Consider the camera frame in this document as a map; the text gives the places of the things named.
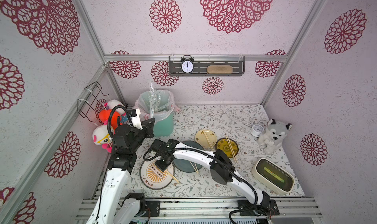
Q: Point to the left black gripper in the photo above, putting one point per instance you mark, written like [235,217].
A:
[148,126]

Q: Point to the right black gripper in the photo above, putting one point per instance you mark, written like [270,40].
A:
[163,164]

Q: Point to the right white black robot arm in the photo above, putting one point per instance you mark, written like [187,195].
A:
[220,166]

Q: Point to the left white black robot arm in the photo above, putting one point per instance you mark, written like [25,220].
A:
[120,167]

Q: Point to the green trash bin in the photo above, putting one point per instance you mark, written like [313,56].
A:
[164,128]

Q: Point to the dark green glass plate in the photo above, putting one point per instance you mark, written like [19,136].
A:
[184,165]

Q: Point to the white orange sunburst plate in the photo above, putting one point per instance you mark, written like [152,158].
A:
[154,178]

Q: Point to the cream small plate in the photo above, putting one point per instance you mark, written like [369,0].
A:
[200,138]

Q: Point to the pink white plush toy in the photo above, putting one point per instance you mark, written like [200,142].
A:
[113,103]

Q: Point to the red plush toy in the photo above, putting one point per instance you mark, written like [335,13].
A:
[104,117]

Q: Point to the white plush with yellow glasses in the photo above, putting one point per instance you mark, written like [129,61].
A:
[101,136]

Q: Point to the yellow patterned plate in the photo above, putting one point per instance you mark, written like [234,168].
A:
[222,144]

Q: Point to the black alarm clock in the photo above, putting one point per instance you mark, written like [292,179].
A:
[187,64]

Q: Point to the wooden brush on shelf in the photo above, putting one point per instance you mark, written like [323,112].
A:
[219,69]

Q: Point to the small white alarm clock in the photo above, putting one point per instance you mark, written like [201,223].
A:
[257,130]

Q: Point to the grey husky plush toy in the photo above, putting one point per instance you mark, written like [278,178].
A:
[273,135]

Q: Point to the white digital scale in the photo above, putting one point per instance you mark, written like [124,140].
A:
[275,178]

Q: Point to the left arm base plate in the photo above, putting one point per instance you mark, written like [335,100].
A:
[151,208]

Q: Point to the black wire wall rack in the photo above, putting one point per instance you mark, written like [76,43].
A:
[87,104]

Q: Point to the grey wall shelf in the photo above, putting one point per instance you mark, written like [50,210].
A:
[200,67]

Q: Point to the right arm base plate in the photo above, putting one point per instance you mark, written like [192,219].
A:
[259,210]

